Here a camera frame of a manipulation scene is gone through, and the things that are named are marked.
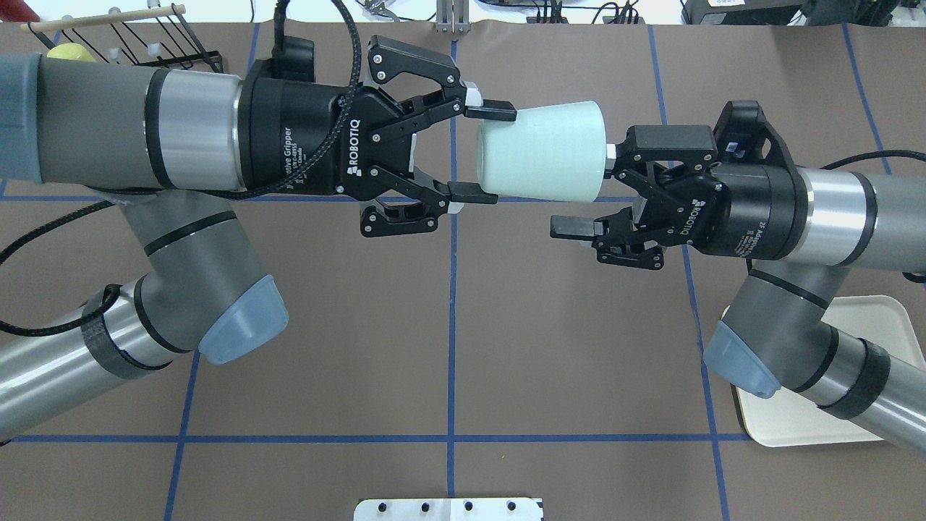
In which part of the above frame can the black camera cable left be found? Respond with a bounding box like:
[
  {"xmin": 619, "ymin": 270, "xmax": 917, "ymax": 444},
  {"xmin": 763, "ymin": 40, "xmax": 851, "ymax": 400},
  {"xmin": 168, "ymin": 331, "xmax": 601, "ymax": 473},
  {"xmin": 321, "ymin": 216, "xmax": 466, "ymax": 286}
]
[{"xmin": 0, "ymin": 0, "xmax": 362, "ymax": 338}]

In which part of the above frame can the yellow cup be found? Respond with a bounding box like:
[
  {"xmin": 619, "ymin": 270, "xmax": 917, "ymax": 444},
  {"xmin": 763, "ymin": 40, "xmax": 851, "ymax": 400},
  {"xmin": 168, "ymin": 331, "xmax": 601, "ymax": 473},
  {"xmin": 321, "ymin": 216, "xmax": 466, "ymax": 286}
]
[{"xmin": 46, "ymin": 42, "xmax": 95, "ymax": 62}]

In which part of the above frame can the aluminium frame post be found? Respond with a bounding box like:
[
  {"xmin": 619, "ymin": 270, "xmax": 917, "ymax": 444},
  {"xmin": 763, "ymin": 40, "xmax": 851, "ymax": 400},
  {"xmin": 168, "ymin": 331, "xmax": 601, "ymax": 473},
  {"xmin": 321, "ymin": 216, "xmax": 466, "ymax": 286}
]
[{"xmin": 434, "ymin": 0, "xmax": 472, "ymax": 34}]

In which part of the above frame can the black camera cable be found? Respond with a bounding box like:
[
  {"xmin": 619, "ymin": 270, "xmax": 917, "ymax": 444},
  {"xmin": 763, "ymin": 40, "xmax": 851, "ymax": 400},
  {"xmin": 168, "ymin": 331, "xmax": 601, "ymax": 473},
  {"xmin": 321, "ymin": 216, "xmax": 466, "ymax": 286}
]
[
  {"xmin": 0, "ymin": 0, "xmax": 362, "ymax": 338},
  {"xmin": 822, "ymin": 149, "xmax": 926, "ymax": 283}
]

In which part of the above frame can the pale green cup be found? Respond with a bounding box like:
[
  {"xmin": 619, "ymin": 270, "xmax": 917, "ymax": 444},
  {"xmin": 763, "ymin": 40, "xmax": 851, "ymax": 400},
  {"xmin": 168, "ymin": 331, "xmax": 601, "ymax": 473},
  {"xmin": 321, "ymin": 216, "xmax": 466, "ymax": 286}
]
[{"xmin": 476, "ymin": 100, "xmax": 606, "ymax": 203}]

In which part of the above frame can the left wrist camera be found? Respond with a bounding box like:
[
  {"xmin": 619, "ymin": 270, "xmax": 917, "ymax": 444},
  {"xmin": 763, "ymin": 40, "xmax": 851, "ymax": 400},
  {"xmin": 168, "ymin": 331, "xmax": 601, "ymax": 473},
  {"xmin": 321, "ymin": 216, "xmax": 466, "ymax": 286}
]
[{"xmin": 271, "ymin": 35, "xmax": 315, "ymax": 82}]

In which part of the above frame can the black wire cup rack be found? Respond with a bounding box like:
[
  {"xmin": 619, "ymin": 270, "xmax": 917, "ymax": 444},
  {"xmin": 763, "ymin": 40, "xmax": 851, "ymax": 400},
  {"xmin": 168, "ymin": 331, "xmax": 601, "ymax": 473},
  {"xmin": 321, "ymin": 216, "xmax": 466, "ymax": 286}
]
[{"xmin": 20, "ymin": 1, "xmax": 225, "ymax": 73}]

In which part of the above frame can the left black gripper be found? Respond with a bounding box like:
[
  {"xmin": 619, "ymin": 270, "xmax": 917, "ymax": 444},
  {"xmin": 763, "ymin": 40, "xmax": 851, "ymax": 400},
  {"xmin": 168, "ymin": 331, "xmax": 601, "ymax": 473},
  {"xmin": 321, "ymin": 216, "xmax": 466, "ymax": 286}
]
[{"xmin": 241, "ymin": 35, "xmax": 518, "ymax": 237}]

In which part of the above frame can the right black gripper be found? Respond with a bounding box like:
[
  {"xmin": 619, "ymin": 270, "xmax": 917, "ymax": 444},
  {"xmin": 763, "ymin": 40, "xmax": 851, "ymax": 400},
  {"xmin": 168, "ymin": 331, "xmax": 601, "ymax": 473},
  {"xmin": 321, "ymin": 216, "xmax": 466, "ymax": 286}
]
[{"xmin": 550, "ymin": 125, "xmax": 808, "ymax": 270}]

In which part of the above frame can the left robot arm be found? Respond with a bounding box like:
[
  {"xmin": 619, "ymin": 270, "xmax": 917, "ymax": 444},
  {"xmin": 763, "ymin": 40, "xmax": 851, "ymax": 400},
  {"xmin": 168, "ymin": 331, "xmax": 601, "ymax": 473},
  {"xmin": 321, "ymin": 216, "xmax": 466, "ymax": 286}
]
[{"xmin": 1, "ymin": 35, "xmax": 518, "ymax": 442}]

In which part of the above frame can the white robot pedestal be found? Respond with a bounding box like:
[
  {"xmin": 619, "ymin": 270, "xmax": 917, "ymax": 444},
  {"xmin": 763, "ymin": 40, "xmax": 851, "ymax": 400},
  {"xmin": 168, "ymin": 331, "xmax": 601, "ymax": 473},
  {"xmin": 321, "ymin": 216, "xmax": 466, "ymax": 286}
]
[{"xmin": 353, "ymin": 497, "xmax": 545, "ymax": 520}]

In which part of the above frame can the black camera cable right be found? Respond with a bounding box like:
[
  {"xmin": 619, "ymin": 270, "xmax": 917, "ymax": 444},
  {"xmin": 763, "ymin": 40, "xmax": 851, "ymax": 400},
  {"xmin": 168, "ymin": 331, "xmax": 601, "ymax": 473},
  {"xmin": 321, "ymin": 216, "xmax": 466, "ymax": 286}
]
[{"xmin": 822, "ymin": 149, "xmax": 926, "ymax": 283}]

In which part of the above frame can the cream rabbit tray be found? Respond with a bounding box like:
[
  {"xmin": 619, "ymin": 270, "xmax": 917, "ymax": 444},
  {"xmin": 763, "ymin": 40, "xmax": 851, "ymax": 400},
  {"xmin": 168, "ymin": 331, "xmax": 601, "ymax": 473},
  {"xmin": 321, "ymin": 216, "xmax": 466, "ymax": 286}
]
[{"xmin": 731, "ymin": 295, "xmax": 914, "ymax": 448}]

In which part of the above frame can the red bottle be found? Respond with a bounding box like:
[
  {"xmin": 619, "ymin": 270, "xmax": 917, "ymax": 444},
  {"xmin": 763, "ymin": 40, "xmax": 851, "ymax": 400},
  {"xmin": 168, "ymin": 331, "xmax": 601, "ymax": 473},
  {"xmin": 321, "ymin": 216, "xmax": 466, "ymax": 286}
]
[{"xmin": 0, "ymin": 0, "xmax": 41, "ymax": 23}]

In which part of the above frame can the black box device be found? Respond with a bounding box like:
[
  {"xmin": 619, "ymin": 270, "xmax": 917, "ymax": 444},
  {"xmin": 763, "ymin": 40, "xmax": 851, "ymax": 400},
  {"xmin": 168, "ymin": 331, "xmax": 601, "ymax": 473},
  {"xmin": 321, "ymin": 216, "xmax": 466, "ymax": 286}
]
[{"xmin": 681, "ymin": 1, "xmax": 806, "ymax": 26}]

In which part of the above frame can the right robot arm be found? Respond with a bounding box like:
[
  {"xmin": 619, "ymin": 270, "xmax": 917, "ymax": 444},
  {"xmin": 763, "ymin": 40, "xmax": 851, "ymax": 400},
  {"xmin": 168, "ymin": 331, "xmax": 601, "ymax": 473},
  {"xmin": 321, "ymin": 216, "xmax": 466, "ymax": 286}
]
[{"xmin": 551, "ymin": 123, "xmax": 924, "ymax": 453}]

